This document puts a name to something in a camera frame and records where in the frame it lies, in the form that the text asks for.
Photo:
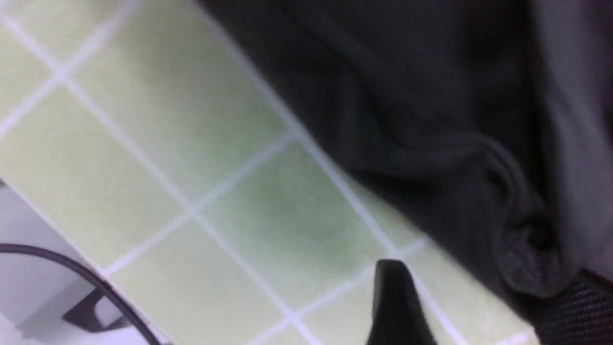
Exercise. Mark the dark gray long-sleeve shirt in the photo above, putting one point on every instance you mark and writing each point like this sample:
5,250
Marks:
488,123

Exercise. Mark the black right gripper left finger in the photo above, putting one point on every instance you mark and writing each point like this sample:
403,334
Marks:
397,313

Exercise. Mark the light green checkered tablecloth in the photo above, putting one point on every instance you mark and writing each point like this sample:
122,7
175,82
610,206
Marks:
136,134

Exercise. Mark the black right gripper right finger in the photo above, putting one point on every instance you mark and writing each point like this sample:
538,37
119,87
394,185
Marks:
580,315

